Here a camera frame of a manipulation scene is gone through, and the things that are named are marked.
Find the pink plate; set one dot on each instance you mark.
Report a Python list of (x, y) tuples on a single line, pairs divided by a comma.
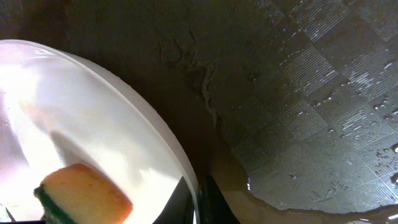
[(58, 109)]

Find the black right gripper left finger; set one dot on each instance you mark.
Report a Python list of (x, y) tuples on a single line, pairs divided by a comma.
[(179, 208)]

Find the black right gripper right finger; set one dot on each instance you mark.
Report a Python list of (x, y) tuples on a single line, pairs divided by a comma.
[(213, 207)]

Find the yellow green sponge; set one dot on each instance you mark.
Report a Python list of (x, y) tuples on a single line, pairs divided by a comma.
[(81, 195)]

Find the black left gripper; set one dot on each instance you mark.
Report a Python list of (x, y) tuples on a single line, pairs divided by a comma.
[(7, 218)]

